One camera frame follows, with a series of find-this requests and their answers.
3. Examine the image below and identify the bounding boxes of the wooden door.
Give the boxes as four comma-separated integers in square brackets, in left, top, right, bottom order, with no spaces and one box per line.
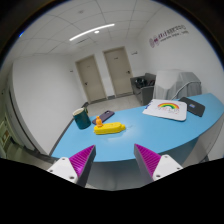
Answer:
[76,56,106,102]
[104,47,132,96]

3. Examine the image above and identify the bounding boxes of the grey armchair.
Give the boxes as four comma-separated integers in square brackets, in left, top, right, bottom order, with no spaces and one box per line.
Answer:
[130,73,156,105]

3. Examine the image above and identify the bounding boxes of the black notebook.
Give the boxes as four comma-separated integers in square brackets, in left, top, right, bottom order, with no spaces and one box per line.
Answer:
[180,97,205,117]

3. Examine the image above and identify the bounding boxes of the purple smartphone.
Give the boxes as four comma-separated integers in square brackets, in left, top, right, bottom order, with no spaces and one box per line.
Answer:
[92,110,115,125]

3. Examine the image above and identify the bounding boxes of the white rainbow drawing board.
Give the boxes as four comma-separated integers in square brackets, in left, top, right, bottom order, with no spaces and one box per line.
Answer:
[143,99,187,121]

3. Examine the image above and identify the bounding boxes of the long ceiling light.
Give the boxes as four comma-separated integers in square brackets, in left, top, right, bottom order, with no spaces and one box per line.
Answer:
[69,23,115,42]

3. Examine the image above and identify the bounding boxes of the left wooden door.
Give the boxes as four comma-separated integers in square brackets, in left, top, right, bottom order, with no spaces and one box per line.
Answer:
[76,56,106,102]

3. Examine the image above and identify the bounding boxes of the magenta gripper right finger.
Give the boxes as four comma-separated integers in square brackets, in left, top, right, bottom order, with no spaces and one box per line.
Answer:
[134,144,182,184]

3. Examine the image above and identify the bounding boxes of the dark green mug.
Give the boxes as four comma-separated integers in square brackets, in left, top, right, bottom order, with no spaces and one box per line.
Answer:
[73,108,91,129]

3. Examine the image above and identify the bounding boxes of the yellow power strip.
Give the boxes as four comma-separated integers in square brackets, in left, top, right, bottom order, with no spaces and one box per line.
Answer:
[94,122,126,135]

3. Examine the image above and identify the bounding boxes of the white covered furniture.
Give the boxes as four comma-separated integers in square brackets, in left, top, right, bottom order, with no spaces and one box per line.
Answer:
[153,69,202,100]

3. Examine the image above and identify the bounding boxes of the right wooden door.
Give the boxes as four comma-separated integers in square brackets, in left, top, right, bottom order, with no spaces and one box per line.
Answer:
[104,47,132,96]

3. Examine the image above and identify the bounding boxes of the wall sign lettering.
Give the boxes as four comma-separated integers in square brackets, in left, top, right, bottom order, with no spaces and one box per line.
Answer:
[149,25,189,48]

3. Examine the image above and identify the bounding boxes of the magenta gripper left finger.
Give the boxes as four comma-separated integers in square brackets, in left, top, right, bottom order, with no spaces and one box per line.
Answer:
[48,145,96,187]

